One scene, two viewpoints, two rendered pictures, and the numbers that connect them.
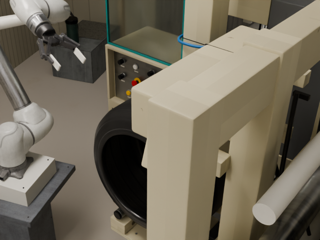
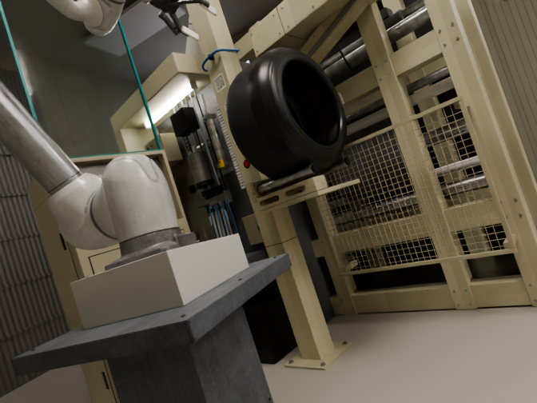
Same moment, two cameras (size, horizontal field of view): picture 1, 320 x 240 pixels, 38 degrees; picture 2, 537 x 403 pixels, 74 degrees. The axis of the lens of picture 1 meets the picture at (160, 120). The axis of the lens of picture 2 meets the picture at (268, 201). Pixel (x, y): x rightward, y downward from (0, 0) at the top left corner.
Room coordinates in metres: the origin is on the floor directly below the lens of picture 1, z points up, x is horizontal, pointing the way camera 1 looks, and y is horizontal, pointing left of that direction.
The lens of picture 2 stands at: (1.58, 1.70, 0.77)
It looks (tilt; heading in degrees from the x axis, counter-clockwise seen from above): 2 degrees up; 276
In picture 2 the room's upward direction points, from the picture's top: 18 degrees counter-clockwise
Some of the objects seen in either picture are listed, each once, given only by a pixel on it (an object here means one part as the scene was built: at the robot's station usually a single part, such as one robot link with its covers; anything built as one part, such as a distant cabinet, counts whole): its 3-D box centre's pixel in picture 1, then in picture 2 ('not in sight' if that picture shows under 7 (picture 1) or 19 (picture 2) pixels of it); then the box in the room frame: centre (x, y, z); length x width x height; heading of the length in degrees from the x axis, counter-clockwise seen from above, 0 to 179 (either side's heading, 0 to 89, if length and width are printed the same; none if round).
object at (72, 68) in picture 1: (80, 33); not in sight; (4.79, 0.90, 0.38); 0.78 x 0.62 x 0.77; 162
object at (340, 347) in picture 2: not in sight; (318, 353); (1.76, -0.18, 0.01); 0.27 x 0.27 x 0.02; 53
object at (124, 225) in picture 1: (142, 204); (289, 193); (1.63, 0.08, 0.83); 0.36 x 0.09 x 0.06; 143
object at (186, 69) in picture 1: (223, 83); (305, 17); (1.27, -0.20, 1.71); 0.61 x 0.25 x 0.15; 143
